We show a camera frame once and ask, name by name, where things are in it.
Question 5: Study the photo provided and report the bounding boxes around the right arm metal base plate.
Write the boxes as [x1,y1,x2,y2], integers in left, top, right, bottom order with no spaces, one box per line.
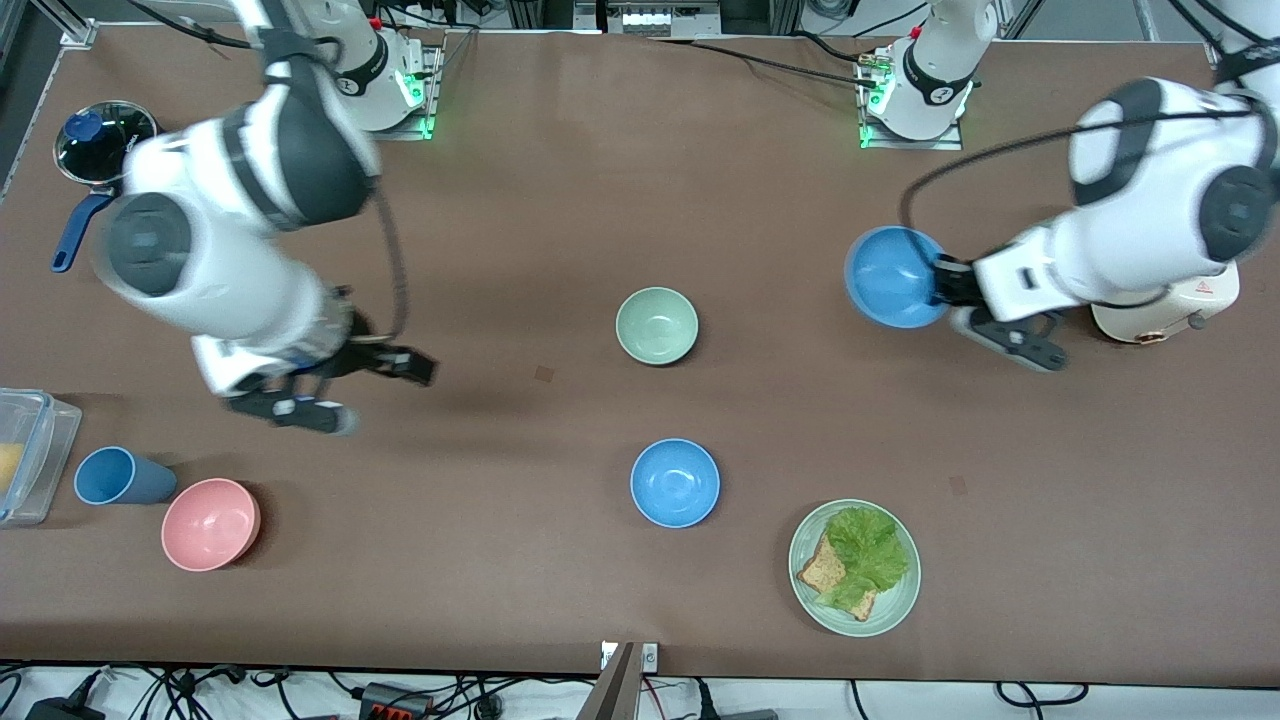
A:
[378,45,443,141]

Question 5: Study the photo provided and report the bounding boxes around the brown bread slice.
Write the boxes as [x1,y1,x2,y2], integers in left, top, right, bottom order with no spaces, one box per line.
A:
[797,532,881,623]

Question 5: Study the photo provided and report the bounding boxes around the blue bowl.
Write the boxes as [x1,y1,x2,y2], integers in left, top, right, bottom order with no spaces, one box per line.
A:
[630,438,721,529]
[845,226,951,330]

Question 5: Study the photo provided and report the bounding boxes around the light green plate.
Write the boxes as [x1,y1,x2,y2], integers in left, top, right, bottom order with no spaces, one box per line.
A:
[788,498,922,638]

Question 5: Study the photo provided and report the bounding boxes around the grey camera stand pole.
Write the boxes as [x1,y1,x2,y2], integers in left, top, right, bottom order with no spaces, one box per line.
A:
[577,643,641,720]

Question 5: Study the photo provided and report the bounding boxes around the light green bowl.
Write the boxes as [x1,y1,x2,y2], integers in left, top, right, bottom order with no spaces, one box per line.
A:
[615,287,699,367]

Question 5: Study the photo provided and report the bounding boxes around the white toaster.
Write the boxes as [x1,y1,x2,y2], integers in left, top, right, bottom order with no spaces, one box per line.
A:
[1090,260,1242,347]

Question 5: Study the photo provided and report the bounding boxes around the pink bowl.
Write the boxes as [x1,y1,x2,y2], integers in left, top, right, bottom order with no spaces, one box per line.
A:
[161,478,262,573]

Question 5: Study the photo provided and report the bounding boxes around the black cable on table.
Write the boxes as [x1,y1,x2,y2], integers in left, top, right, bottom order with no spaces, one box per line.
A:
[650,36,883,87]

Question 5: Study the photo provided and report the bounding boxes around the clear plastic container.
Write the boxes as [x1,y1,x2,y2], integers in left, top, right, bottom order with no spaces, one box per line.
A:
[0,388,83,527]

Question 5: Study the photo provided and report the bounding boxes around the black pot blue handle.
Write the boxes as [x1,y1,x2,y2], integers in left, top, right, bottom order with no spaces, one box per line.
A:
[51,100,161,274]

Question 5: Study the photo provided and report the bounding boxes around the green lettuce leaf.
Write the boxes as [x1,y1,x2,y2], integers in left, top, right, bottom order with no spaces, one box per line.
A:
[815,507,911,613]

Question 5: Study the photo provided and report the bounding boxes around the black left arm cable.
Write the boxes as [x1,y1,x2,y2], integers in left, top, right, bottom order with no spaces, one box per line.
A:
[897,100,1263,237]

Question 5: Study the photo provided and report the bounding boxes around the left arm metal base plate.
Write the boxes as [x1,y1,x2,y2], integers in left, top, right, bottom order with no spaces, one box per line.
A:
[858,50,965,152]

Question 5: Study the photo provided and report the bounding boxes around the black power strip red switches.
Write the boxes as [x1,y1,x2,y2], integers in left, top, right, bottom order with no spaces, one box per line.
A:
[358,682,433,720]

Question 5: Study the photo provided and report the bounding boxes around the white power strip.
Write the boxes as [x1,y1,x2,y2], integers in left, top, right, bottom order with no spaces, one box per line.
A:
[618,5,698,33]

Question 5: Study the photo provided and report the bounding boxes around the glass lid blue knob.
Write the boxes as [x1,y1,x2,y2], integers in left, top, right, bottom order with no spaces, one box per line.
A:
[53,100,159,187]

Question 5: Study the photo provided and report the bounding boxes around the blue cup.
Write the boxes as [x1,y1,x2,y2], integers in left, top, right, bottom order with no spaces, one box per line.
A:
[74,446,179,507]

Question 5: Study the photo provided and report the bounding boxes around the black looped floor cable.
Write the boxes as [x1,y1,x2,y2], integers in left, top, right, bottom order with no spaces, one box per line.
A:
[994,681,1090,708]

